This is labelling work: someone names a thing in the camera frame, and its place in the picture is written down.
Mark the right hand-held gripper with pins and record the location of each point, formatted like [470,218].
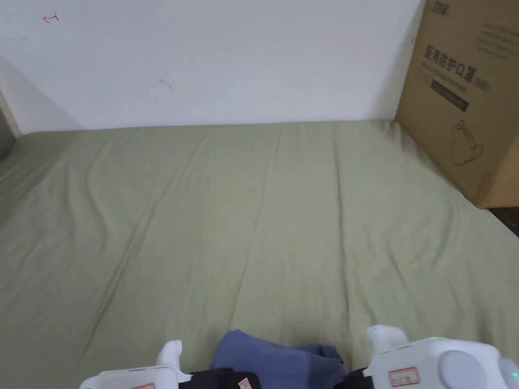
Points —
[438,364]

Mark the bed with pale green sheet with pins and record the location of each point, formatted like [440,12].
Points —
[227,210]

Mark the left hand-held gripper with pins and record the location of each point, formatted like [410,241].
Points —
[129,379]

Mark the blue garment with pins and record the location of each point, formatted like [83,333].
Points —
[259,352]

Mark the large brown cardboard carton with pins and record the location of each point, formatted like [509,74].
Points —
[454,93]

